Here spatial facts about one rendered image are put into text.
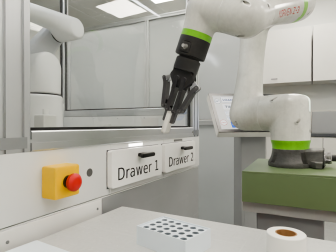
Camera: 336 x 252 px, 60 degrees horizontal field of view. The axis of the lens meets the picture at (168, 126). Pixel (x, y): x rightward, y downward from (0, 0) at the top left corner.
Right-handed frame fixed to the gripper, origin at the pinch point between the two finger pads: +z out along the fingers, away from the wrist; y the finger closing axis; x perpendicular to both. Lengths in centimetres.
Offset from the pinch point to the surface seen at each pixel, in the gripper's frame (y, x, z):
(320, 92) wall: 20, 366, -56
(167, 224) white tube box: 20.5, -25.5, 15.8
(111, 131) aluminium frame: -10.5, -12.2, 7.0
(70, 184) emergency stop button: -0.3, -34.2, 15.0
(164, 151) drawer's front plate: -6.5, 17.5, 14.1
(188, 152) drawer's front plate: -5.3, 39.0, 15.6
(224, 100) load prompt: -16, 94, -10
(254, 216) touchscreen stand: 25, 101, 51
